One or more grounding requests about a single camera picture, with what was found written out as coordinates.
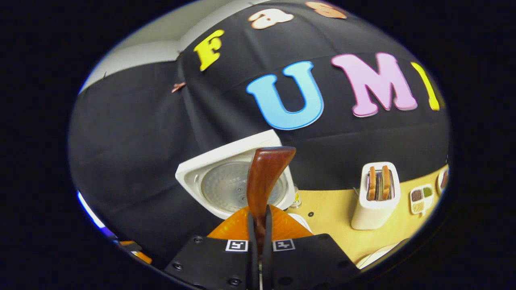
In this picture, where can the clear plastic rice container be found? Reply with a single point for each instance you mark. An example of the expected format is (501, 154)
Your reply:
(375, 255)

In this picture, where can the brown wooden spoon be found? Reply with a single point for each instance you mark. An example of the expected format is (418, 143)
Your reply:
(264, 173)

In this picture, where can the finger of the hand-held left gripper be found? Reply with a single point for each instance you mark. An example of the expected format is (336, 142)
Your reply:
(141, 257)

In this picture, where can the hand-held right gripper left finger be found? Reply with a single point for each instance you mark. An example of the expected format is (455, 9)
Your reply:
(213, 262)

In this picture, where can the white rice cooker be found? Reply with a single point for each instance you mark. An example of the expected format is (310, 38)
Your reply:
(242, 147)

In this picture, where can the white toaster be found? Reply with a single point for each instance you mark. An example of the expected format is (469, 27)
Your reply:
(373, 217)

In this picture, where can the small glass bottle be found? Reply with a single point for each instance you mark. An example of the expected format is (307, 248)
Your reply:
(296, 197)

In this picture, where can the pink cloth clip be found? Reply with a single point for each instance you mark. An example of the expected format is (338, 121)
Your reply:
(178, 87)

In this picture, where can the toasted bread slice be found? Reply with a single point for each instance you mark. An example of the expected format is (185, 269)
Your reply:
(386, 182)
(371, 183)

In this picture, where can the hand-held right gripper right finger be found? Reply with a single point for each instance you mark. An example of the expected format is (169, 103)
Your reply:
(306, 262)

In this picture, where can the black backdrop cloth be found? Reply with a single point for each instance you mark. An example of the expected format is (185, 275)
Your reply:
(141, 141)

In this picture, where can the white divided grain dish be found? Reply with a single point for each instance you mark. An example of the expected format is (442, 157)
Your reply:
(421, 199)

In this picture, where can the small white plate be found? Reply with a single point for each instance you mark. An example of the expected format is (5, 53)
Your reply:
(442, 181)

